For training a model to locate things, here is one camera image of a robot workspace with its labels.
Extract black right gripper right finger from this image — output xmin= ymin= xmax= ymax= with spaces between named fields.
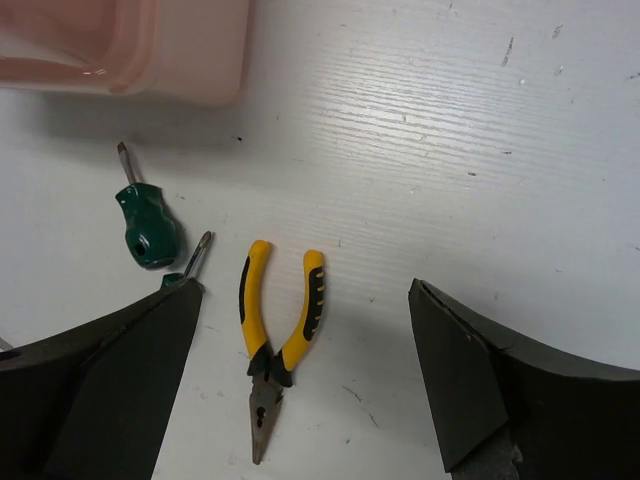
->
xmin=408 ymin=279 xmax=639 ymax=479

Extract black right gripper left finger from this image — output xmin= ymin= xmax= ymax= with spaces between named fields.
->
xmin=1 ymin=279 xmax=203 ymax=479

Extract stubby green orange screwdriver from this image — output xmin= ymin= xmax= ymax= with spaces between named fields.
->
xmin=160 ymin=231 xmax=213 ymax=289

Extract stubby dark green screwdriver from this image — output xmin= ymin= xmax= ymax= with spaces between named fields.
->
xmin=115 ymin=142 xmax=180 ymax=270

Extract yellow black pliers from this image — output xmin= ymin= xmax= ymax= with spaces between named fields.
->
xmin=239 ymin=240 xmax=326 ymax=465

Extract pink plastic toolbox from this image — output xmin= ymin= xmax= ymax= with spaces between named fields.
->
xmin=1 ymin=1 xmax=251 ymax=107

